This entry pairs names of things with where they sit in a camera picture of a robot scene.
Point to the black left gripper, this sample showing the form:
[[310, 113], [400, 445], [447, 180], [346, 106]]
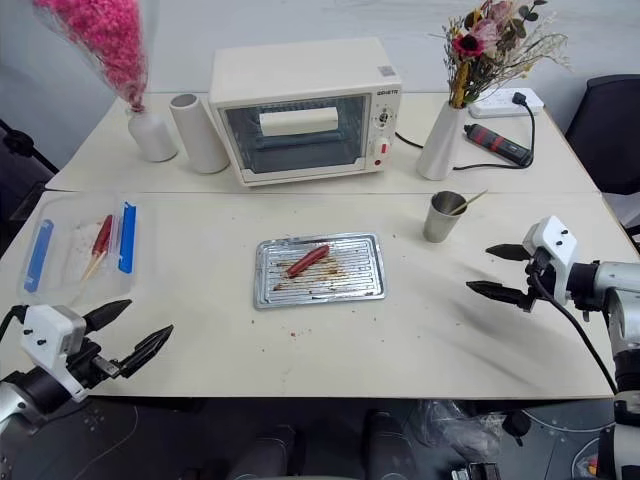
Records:
[[87, 365]]

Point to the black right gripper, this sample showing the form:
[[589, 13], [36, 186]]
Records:
[[542, 285]]

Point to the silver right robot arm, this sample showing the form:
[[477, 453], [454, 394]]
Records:
[[620, 281]]

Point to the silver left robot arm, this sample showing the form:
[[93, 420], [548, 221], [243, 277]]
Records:
[[31, 391]]

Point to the thin stirring stick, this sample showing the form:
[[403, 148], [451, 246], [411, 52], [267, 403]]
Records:
[[475, 199]]

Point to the steel cup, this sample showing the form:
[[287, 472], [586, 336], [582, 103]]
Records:
[[440, 220]]

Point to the clear box with blue clasps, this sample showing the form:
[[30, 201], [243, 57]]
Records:
[[60, 260]]

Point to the skewered red sausage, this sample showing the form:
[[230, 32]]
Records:
[[103, 235]]

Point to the black and red handheld tool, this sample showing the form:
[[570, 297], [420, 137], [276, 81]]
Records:
[[497, 141]]

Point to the tall white vase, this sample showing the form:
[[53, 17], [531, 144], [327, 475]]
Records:
[[442, 145]]

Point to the silver baking tray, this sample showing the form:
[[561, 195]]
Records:
[[350, 280]]

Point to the clear plastic bag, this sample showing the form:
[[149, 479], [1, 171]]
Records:
[[457, 427]]

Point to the white power strip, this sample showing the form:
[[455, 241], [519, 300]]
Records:
[[500, 104]]

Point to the black office chair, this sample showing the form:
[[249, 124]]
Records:
[[607, 130], [22, 185]]

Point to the dark rounded shape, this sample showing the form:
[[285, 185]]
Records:
[[387, 440], [267, 450]]

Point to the loose red sausage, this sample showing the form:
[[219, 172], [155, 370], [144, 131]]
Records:
[[307, 261]]

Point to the round white vase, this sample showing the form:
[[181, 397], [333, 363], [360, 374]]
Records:
[[152, 137]]

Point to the white cylinder tube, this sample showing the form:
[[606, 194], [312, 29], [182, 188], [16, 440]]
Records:
[[197, 135]]

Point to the mixed dried flower bouquet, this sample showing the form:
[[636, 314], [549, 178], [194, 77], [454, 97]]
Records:
[[480, 45]]

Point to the cream toaster oven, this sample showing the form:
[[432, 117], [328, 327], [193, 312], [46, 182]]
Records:
[[300, 70]]

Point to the pink dried flower bunch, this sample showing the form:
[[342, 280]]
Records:
[[107, 40]]

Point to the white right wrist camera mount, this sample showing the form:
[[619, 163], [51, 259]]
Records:
[[554, 242]]

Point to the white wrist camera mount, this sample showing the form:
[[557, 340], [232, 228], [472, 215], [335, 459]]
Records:
[[554, 242], [47, 327]]

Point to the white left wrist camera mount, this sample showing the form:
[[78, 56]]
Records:
[[47, 327]]

